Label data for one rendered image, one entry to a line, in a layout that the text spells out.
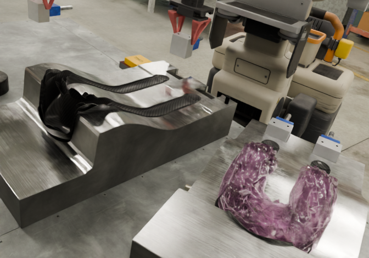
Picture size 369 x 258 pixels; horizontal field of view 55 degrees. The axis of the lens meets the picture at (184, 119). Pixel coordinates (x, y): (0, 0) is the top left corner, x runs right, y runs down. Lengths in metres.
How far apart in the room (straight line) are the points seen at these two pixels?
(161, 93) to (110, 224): 0.33
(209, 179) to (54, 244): 0.26
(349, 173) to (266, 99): 0.43
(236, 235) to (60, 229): 0.27
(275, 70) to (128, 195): 0.66
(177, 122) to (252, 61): 0.51
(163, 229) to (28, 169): 0.25
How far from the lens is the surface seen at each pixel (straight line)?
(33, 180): 0.59
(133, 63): 1.07
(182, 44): 0.95
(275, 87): 1.16
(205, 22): 0.95
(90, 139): 0.59
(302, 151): 0.80
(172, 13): 0.95
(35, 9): 1.12
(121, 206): 0.64
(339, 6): 6.28
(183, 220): 0.48
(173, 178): 0.70
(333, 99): 1.40
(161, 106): 0.76
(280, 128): 0.80
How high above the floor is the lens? 1.25
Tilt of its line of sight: 31 degrees down
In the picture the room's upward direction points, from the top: 12 degrees clockwise
